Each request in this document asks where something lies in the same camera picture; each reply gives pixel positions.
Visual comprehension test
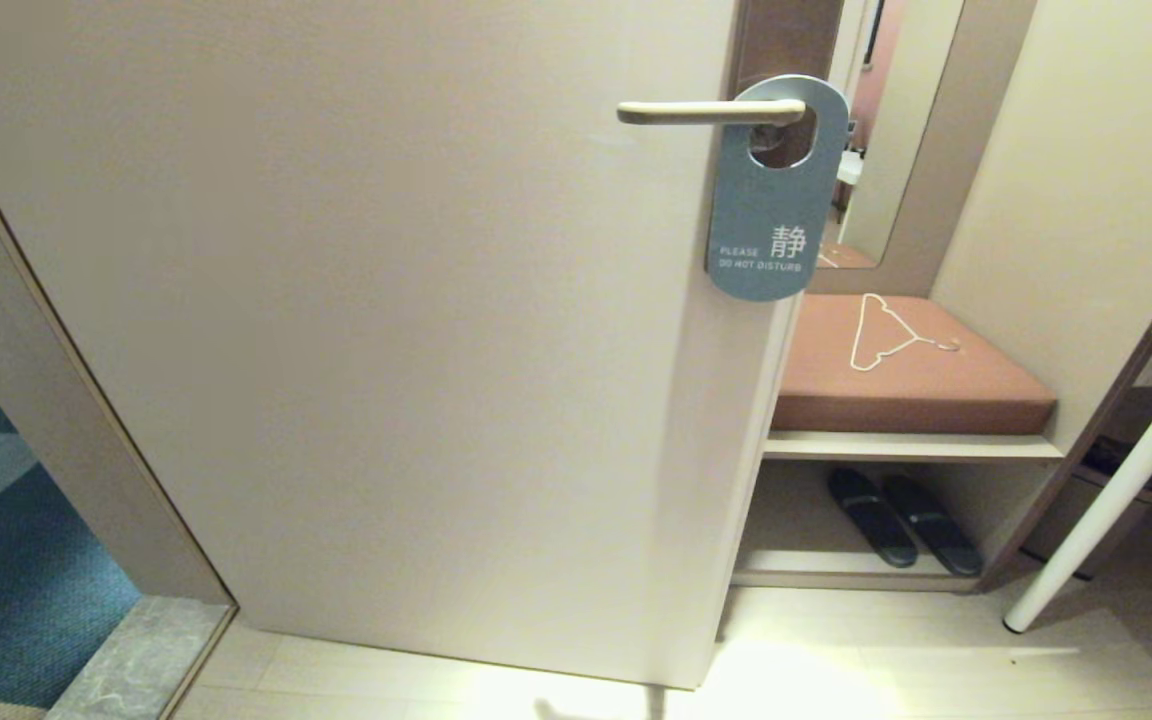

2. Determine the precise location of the brown bench cushion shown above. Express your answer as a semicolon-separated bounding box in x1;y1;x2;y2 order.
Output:
771;293;1059;437

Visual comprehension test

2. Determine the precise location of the white door hanger sign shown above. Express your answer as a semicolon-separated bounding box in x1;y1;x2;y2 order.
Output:
705;75;850;303

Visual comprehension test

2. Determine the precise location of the brown door lock plate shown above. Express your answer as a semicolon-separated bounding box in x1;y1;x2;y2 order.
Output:
733;0;845;171

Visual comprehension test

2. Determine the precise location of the dark slipper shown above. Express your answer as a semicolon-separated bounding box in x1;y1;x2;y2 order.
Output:
883;473;985;578
827;468;919;569

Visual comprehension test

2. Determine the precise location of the white wire clothes hanger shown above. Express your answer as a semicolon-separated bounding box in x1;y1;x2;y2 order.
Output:
849;293;961;373

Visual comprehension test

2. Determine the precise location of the cream bench shelf unit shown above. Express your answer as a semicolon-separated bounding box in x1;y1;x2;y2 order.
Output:
731;430;1067;593

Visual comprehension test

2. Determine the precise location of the white room door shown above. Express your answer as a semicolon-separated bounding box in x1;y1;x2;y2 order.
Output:
0;0;842;691

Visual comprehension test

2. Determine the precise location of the white table leg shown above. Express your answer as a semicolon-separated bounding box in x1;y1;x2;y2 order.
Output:
1001;250;1152;635

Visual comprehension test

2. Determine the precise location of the cream lever door handle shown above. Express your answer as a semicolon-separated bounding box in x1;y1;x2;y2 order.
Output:
617;99;807;127

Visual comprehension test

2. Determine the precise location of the taupe framed wall mirror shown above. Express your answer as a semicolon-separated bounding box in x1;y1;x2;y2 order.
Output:
804;0;1039;297

